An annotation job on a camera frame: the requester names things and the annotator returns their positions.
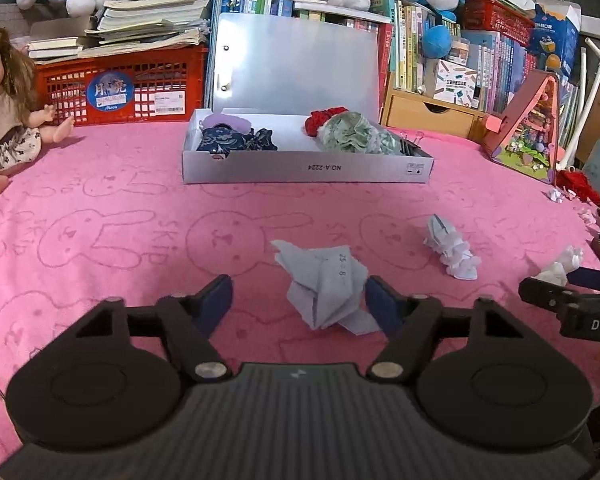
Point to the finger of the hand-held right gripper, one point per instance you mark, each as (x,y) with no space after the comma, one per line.
(545,295)
(595,280)

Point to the stack of worn books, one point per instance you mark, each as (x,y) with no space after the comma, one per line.
(145,15)

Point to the small white patterned box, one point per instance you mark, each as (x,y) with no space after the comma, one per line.
(455,82)

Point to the black binder clips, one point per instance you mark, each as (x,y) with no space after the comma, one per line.
(411,142)

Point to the white storage box with lid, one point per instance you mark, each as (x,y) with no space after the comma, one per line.
(300,167)

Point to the red yarn bundle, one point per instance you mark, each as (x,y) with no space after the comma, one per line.
(577,182)

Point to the blue patterned fabric fish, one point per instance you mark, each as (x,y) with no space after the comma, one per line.
(230,140)

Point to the blue printed carton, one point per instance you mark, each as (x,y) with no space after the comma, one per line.
(552,35)

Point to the row of children's books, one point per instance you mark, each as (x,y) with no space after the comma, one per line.
(500,70)

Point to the red plastic crate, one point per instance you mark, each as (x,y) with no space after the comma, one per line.
(130,87)

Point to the red plastic basket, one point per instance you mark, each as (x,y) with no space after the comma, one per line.
(495,17)

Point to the pink house-shaped toy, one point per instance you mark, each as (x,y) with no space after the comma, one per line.
(525,130)

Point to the green fabric scrunchie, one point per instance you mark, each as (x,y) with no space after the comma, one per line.
(355,132)

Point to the brown-haired baby doll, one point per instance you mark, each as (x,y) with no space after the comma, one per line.
(0,110)

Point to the white paper origami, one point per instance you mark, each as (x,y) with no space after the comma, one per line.
(452,250)
(325,285)

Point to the wooden drawer box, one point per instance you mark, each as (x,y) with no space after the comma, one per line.
(430,112)

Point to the red knitted flower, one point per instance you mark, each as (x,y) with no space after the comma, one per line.
(320,120)

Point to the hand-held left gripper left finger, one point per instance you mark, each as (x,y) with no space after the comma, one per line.
(215,305)

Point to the white plastic pipe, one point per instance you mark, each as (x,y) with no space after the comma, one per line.
(587,100)

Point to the fluffy purple pompom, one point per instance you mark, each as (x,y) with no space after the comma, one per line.
(227,121)

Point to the crumpled white paper origami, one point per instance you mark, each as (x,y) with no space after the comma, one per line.
(452,250)

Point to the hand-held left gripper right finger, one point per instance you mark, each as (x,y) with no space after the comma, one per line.
(382,305)

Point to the small white paper scrap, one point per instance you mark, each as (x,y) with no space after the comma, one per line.
(556,195)
(587,216)

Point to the pink rabbit print blanket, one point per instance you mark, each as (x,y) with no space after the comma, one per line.
(130,240)

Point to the row of thin colourful books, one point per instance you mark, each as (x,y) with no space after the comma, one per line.
(250,0)

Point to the small white paper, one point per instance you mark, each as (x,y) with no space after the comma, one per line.
(555,267)

